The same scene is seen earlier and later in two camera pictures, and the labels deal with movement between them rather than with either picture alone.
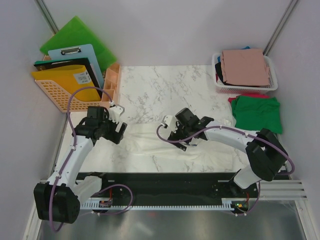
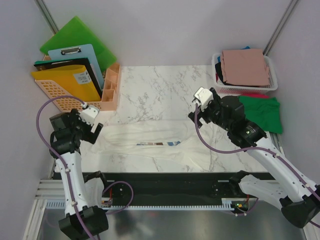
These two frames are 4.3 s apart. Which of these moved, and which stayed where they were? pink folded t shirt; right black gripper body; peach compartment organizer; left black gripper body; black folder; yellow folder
Moved: left black gripper body; right black gripper body
Stayed: peach compartment organizer; yellow folder; black folder; pink folded t shirt
